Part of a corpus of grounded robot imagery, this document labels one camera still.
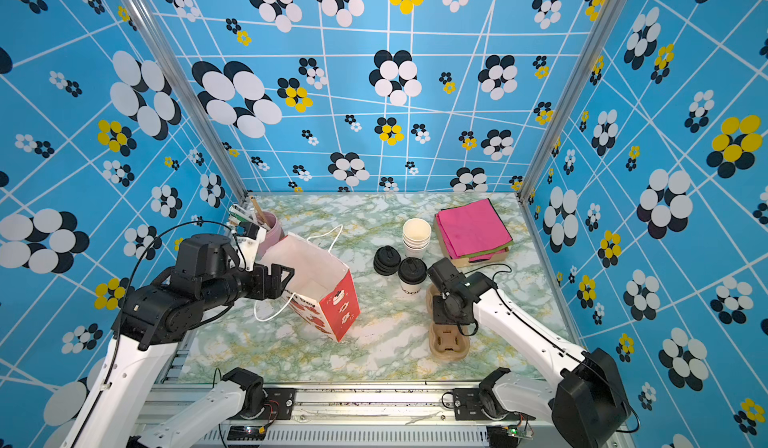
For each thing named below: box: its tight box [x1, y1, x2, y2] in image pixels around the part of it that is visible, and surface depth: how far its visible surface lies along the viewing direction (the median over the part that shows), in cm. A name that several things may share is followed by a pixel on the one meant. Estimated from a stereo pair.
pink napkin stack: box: [436, 198, 514, 262], surface depth 104 cm
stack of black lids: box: [373, 245, 401, 276], surface depth 98 cm
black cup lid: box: [398, 257, 428, 285], surface depth 86 cm
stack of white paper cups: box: [402, 218, 432, 259], surface depth 93 cm
